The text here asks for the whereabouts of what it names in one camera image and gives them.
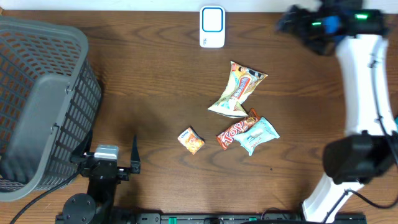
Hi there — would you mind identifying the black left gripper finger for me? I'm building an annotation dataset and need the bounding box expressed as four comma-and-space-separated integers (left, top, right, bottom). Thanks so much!
70, 130, 93, 164
130, 135, 141, 168

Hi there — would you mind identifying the small orange snack box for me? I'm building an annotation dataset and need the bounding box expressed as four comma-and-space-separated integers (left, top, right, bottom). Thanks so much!
177, 128, 205, 155

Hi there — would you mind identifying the beige snack bag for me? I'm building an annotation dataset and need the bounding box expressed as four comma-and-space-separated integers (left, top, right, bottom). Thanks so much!
208, 61, 268, 118

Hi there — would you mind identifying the red Top chocolate bar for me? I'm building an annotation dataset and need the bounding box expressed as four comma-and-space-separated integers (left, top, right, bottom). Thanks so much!
216, 108, 261, 150

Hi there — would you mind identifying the light blue snack packet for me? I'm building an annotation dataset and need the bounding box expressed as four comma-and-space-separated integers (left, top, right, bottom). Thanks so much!
234, 117, 280, 156

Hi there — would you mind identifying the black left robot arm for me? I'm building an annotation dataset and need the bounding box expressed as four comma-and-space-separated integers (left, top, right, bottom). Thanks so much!
56, 131, 141, 223

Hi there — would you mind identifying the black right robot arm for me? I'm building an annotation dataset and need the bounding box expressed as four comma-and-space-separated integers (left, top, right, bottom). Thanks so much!
277, 1, 397, 223

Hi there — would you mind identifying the grey plastic shopping basket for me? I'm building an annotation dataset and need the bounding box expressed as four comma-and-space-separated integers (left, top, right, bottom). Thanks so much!
1, 17, 101, 202

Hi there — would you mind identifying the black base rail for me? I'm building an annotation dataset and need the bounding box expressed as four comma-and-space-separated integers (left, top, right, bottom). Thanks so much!
54, 213, 368, 224

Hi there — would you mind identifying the black left camera cable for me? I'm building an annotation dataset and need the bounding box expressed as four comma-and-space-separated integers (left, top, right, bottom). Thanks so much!
9, 170, 81, 224

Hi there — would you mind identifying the black camera cable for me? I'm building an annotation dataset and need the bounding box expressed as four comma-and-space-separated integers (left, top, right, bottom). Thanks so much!
323, 118, 398, 223
9, 170, 81, 224

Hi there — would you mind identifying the black right camera cable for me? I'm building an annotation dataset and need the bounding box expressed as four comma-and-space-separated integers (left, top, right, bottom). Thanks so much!
323, 118, 398, 223

